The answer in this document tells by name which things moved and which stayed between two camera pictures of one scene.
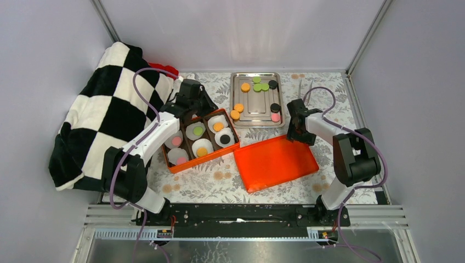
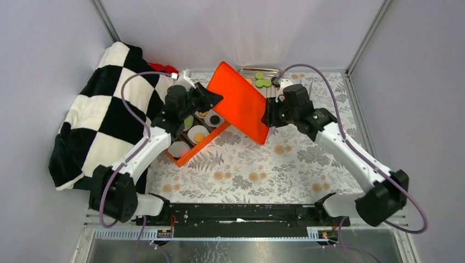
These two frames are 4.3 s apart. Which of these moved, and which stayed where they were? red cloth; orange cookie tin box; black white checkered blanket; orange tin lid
Moved: orange tin lid; orange cookie tin box
Stayed: black white checkered blanket; red cloth
